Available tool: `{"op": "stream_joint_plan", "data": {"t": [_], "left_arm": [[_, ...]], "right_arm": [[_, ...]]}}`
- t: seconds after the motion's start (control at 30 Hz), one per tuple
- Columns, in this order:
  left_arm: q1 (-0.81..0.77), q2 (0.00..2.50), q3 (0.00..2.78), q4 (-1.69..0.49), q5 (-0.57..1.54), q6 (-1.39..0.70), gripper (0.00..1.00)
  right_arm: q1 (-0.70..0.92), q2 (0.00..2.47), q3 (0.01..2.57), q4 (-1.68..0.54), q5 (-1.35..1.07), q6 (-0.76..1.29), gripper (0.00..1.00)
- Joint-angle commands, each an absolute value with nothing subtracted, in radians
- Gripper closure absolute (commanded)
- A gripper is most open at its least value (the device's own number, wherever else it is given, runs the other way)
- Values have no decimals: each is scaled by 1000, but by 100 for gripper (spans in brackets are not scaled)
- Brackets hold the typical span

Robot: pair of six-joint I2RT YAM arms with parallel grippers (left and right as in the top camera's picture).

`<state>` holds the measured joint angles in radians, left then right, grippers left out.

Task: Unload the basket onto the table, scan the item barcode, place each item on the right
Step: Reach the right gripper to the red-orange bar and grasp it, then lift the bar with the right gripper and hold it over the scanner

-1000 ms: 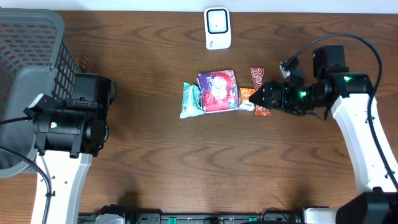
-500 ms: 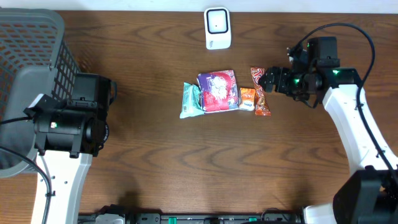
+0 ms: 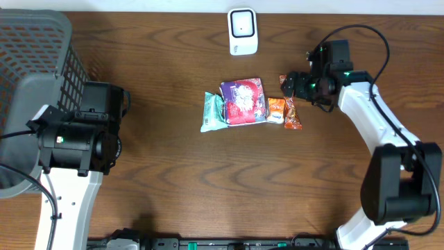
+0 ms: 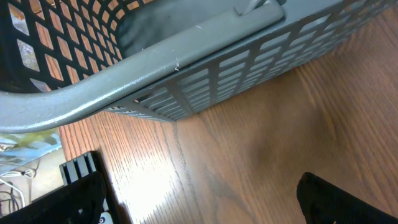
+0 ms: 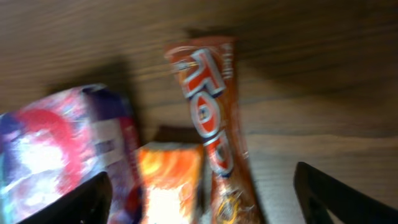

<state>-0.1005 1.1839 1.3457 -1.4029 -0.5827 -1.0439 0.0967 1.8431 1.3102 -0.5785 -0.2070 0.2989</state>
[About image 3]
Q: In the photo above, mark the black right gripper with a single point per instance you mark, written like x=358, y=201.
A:
x=300, y=89

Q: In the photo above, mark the small orange snack packet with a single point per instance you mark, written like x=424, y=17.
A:
x=275, y=113

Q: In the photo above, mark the red orange snack bag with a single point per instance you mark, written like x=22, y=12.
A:
x=291, y=119

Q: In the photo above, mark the purple red noodle packet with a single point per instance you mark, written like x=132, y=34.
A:
x=244, y=102

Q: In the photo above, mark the teal white snack packet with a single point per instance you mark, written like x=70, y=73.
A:
x=213, y=118

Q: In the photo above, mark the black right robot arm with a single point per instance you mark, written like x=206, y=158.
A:
x=401, y=182

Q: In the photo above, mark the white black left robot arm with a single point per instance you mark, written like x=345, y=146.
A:
x=75, y=151

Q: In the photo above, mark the white barcode scanner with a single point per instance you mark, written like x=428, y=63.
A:
x=242, y=31

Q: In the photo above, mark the dark grey plastic basket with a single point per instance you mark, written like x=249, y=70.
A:
x=39, y=66

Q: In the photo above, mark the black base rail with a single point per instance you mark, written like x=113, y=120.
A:
x=176, y=244

